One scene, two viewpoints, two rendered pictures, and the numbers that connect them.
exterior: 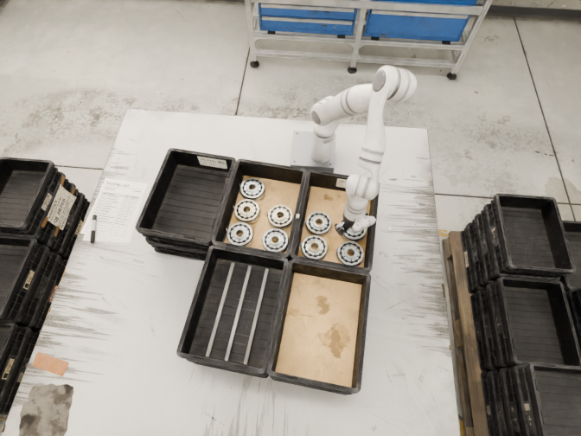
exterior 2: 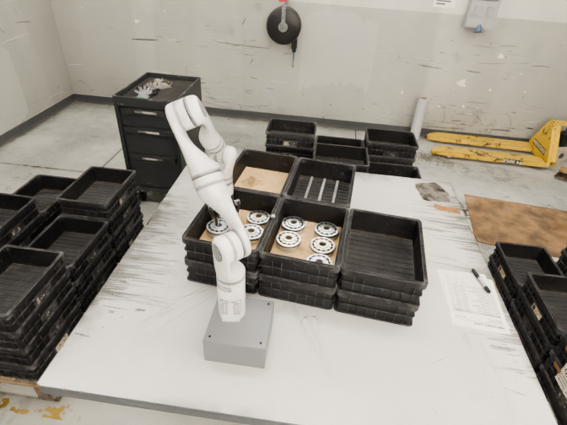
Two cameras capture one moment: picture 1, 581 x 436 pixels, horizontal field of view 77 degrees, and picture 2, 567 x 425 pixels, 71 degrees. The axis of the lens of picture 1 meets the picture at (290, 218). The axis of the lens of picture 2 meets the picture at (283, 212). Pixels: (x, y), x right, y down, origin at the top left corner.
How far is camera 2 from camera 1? 1.99 m
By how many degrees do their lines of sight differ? 83
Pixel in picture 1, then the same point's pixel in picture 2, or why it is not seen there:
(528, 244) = (10, 289)
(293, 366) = (281, 175)
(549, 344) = (62, 243)
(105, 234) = (465, 277)
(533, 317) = not seen: hidden behind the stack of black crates
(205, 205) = (367, 260)
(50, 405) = (432, 193)
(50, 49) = not seen: outside the picture
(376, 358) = not seen: hidden behind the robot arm
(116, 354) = (404, 209)
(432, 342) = (176, 199)
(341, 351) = (248, 178)
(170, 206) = (403, 261)
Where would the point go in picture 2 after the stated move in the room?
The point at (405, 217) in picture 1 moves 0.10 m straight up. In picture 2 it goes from (149, 271) to (146, 252)
